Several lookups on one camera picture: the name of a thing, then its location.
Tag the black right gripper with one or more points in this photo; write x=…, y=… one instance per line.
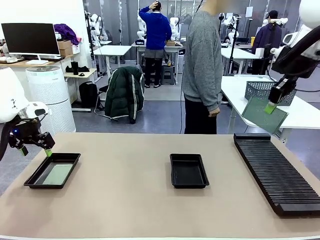
x=285, y=62

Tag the person's right forearm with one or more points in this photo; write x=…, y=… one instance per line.
x=212, y=97

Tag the small wooden side table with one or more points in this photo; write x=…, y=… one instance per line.
x=86, y=73

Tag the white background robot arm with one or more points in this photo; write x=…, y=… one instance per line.
x=141, y=32
x=231, y=21
x=96, y=25
x=175, y=27

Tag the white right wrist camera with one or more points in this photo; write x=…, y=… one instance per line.
x=276, y=51

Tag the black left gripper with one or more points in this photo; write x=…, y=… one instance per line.
x=25, y=132

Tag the brown cardboard box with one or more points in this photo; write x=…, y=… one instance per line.
x=64, y=47

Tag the large white table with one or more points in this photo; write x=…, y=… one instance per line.
x=235, y=90

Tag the grey plastic stool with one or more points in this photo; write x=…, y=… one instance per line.
x=168, y=75

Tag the green perforated circuit board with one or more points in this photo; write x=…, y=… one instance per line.
x=260, y=117

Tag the person in dark jacket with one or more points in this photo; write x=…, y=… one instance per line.
x=265, y=40

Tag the black slotted board rack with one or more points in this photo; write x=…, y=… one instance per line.
x=280, y=175

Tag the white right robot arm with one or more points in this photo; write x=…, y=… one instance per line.
x=310, y=10

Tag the person in grey sweater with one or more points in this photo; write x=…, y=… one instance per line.
x=202, y=55

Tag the person in blue hoodie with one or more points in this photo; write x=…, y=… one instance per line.
x=156, y=32

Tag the black plastic ESD tray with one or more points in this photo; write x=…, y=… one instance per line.
x=40, y=170
x=188, y=171

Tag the black pouch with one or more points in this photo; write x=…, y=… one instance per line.
x=84, y=68

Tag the grey plastic basket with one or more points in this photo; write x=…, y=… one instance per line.
x=257, y=87

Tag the white air purifier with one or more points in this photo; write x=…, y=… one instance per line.
x=47, y=95

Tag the dark green puffer jacket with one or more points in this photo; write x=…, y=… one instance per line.
x=122, y=95

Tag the black computer monitor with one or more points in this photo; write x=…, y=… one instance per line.
x=30, y=38

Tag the black tumbler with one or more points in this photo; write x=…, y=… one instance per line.
x=74, y=68

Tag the black tripod stand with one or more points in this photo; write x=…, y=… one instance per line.
x=233, y=50

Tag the purple cloth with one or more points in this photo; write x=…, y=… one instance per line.
x=65, y=32

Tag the person's right hand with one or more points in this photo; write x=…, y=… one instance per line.
x=214, y=112

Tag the black backpack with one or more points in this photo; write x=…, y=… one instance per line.
x=88, y=95

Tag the wooden top white desk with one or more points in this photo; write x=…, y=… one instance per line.
x=15, y=63

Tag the grey workbench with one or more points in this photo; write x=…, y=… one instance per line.
x=136, y=46

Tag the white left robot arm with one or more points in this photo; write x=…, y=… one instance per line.
x=10, y=95

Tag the metal frame chair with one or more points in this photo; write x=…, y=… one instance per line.
x=100, y=100

